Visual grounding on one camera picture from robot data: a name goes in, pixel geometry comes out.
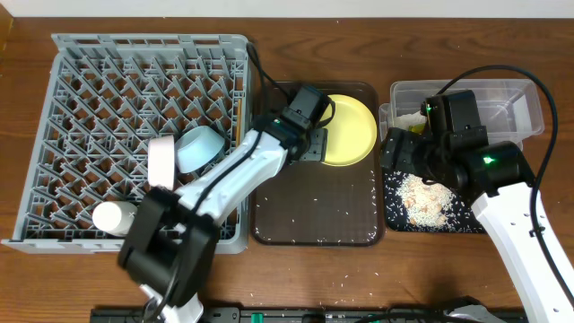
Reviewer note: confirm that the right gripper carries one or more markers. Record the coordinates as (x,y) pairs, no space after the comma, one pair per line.
(395,150)

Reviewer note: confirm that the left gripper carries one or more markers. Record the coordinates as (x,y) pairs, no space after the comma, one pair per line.
(315,146)

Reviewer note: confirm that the yellow round plate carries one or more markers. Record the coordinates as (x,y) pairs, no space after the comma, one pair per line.
(351,133)

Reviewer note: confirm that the wooden chopstick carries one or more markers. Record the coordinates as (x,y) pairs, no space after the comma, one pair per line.
(238,121)

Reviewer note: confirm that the light blue bowl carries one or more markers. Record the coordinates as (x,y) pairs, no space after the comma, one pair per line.
(196,148)

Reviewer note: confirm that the pink white bowl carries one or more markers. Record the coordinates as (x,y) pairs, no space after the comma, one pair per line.
(161,162)

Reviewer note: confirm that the white plastic cup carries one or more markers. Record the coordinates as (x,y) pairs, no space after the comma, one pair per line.
(114,217)

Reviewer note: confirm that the green orange snack wrapper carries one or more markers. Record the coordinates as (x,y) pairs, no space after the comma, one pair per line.
(417,129)

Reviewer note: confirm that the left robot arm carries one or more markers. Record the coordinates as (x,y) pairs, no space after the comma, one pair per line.
(169,247)

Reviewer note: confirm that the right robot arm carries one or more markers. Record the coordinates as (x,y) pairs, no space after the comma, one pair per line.
(499,185)

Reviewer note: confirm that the dark brown serving tray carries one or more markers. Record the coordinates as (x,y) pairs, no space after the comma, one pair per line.
(309,203)

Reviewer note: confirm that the food scraps rice pile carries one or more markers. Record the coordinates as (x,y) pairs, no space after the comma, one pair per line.
(421,204)

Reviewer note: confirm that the black rectangular tray bin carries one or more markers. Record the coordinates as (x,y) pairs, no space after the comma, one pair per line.
(403,215)

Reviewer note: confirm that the clear plastic bin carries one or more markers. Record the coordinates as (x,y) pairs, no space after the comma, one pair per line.
(509,108)

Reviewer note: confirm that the grey plastic dish rack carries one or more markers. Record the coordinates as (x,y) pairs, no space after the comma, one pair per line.
(108,95)

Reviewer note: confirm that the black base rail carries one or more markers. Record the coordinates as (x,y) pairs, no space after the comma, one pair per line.
(464,308)

